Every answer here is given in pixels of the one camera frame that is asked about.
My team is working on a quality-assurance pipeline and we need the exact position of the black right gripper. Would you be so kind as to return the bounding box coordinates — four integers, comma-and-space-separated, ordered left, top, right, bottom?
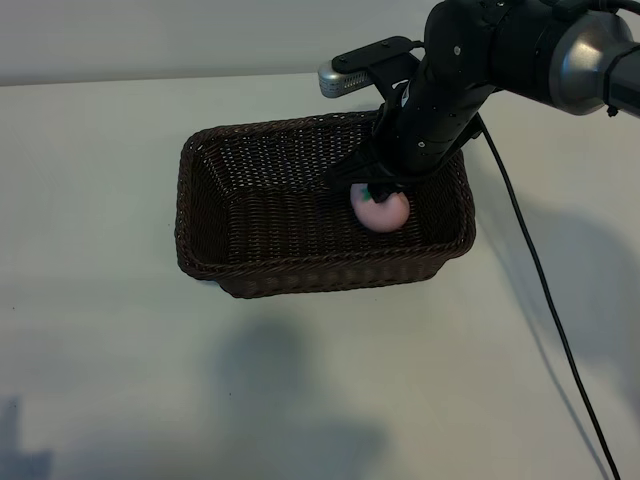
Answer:
327, 74, 496, 202

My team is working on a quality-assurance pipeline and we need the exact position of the pink peach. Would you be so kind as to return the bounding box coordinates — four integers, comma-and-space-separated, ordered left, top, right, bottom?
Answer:
349, 183, 410, 234

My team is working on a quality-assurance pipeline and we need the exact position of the dark brown woven basket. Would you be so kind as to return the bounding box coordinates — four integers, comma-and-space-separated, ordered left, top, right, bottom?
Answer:
173, 110, 477, 300

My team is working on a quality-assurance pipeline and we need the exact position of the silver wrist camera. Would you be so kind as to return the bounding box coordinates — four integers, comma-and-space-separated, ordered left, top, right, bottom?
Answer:
318, 68, 376, 99

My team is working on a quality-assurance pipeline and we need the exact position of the black camera bracket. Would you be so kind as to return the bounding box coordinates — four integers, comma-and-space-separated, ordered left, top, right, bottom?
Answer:
332, 35, 424, 99

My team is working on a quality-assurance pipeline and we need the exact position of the black cable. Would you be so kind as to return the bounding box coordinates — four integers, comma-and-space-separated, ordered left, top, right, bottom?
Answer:
472, 113, 622, 480

